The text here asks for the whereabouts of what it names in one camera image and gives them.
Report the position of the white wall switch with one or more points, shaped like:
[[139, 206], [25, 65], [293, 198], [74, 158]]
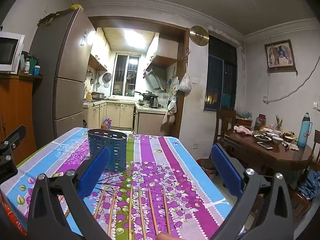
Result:
[[317, 106]]

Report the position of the floral striped tablecloth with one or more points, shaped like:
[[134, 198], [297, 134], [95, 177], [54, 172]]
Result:
[[160, 160]]

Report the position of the barred kitchen window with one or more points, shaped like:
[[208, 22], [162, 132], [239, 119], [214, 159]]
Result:
[[126, 75]]

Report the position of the green container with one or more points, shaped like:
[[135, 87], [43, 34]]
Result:
[[33, 63]]

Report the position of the bottles on kitchen floor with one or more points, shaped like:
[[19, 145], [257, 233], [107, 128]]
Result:
[[106, 123]]

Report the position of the pink cloth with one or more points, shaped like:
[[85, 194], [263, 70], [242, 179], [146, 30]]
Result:
[[243, 130]]

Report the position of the round metal strainer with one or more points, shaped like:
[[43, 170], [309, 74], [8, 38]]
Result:
[[107, 77]]

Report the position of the white hanging plastic bag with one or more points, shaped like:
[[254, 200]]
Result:
[[185, 83]]

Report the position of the yellow green cloth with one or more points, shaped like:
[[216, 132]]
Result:
[[62, 11]]

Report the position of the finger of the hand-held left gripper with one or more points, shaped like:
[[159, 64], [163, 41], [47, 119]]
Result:
[[13, 137]]

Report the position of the gold wall clock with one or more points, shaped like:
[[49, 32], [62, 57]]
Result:
[[199, 35]]

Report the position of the dark wooden dining table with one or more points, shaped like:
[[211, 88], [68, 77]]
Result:
[[262, 157]]

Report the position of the kitchen ceiling light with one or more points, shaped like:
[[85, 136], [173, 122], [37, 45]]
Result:
[[135, 37]]

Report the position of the steel kettle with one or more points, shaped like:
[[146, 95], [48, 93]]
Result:
[[154, 103]]

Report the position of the black wok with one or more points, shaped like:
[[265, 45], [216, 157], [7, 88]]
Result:
[[147, 95]]

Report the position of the hanging bags on doorframe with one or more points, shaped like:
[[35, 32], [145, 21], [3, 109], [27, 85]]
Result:
[[170, 112]]

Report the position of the orange wooden cabinet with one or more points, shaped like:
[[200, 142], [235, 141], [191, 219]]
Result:
[[17, 105]]

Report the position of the dark room window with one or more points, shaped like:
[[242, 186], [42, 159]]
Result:
[[221, 80]]

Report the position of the blue perforated utensil holder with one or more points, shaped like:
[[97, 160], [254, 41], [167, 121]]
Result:
[[110, 150]]

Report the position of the white bowl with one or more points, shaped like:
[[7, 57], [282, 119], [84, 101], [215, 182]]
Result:
[[278, 140]]

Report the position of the framed elephant picture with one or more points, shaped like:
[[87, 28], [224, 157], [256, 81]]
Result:
[[280, 54]]

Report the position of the dark wooden chair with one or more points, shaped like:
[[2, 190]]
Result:
[[225, 120]]

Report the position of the white microwave oven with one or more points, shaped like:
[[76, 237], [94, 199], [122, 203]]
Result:
[[8, 52]]

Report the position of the person's right hand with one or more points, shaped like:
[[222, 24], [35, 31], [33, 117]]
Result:
[[170, 237]]

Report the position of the blue lidded jar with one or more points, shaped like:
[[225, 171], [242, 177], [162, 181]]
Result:
[[36, 70]]

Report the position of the grey refrigerator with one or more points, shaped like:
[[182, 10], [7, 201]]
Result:
[[67, 55]]

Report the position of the plate of green vegetables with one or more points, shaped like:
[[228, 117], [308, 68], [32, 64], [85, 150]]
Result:
[[262, 138]]

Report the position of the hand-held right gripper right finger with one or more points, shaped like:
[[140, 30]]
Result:
[[226, 170]]

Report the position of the steel range hood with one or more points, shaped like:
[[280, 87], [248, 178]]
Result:
[[155, 77]]

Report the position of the smartphone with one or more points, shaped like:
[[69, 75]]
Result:
[[265, 145]]

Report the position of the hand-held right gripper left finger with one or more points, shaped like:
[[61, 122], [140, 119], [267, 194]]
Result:
[[93, 172]]

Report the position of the white plastic bottle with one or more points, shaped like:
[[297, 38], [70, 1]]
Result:
[[27, 67]]

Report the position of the blue cloth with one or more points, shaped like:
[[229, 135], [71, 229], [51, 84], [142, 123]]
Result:
[[310, 185]]

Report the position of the light blue thermos bottle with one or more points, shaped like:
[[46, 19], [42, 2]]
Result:
[[304, 132]]

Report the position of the beige kitchen base cabinets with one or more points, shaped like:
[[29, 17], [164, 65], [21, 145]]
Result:
[[112, 115]]

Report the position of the glass jar with red lid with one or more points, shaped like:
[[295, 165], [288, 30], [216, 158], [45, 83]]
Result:
[[260, 122]]

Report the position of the wooden chopstick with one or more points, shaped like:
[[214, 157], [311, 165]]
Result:
[[166, 211], [130, 212], [67, 213], [61, 198], [112, 212], [99, 204], [142, 212], [153, 211]]

